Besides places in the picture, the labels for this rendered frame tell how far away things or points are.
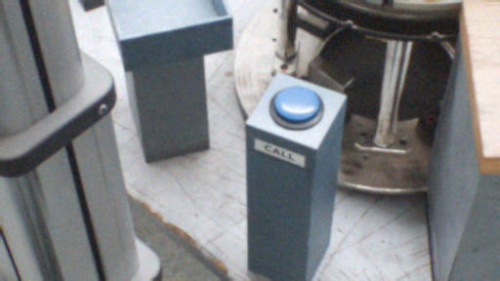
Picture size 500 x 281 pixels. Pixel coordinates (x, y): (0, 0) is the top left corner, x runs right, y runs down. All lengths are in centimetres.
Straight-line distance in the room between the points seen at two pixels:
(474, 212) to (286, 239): 20
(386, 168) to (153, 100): 28
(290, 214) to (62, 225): 26
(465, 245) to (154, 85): 37
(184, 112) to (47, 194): 40
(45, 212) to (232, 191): 42
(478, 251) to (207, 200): 34
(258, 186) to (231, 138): 26
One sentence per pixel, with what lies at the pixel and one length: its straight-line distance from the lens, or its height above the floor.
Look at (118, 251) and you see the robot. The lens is 83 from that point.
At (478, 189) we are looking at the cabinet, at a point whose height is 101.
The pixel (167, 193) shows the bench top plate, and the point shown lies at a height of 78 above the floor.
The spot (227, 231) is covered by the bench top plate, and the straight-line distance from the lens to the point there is 107.
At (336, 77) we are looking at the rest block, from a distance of 109.
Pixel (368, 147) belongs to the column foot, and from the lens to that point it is 111.
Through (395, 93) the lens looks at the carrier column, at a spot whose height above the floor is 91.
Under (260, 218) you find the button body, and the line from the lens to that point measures 95.
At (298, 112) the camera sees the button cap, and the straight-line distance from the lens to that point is 83.
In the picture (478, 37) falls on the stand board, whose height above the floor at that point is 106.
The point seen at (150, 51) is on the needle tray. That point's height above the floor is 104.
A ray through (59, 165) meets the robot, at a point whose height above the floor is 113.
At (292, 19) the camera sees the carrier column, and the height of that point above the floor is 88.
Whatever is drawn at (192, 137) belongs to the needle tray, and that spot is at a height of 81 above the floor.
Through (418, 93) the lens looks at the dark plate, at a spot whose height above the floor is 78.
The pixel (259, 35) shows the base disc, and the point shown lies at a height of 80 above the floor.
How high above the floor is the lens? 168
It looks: 52 degrees down
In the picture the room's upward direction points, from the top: straight up
